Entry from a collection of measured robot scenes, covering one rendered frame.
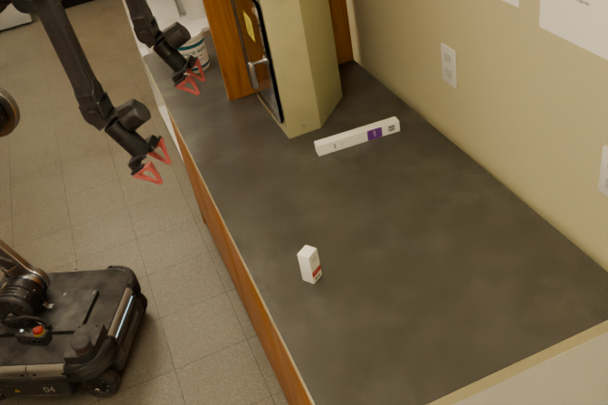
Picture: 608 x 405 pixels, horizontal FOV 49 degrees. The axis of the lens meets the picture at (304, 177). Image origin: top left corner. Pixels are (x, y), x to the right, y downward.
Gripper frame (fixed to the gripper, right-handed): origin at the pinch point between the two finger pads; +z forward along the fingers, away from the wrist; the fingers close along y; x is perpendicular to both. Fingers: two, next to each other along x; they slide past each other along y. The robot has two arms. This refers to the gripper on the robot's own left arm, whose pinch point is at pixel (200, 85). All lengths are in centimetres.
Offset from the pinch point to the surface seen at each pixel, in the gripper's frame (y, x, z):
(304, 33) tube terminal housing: -17.5, -46.5, 1.3
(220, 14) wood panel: 8.6, -19.6, -13.0
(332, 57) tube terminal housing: -2.0, -43.3, 17.8
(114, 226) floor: 58, 127, 48
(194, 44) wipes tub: 32.6, 7.1, -5.2
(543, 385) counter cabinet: -109, -69, 65
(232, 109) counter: 0.2, -2.3, 13.6
